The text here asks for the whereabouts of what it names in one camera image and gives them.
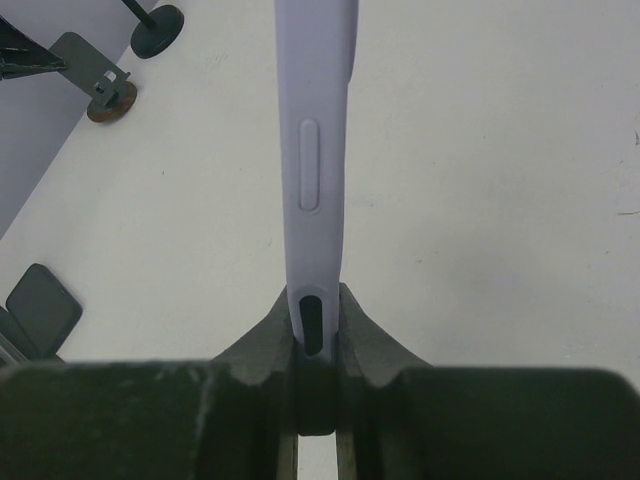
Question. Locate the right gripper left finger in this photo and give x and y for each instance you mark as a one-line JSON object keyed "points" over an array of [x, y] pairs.
{"points": [[230, 417]]}

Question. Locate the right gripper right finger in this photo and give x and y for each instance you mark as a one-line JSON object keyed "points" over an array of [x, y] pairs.
{"points": [[402, 418]]}

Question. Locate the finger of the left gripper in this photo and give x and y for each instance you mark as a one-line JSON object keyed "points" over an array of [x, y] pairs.
{"points": [[21, 56]]}

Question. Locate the wooden base wedge phone stand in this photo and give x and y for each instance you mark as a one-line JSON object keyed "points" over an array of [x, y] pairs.
{"points": [[112, 93]]}

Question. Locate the black clamp phone stand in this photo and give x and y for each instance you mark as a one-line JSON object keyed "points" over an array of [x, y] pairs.
{"points": [[156, 30]]}

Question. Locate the black phone lilac case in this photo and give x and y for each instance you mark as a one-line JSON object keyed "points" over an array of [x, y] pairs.
{"points": [[315, 46]]}

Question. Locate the black phone dark case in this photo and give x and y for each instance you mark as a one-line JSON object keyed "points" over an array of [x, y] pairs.
{"points": [[43, 312]]}

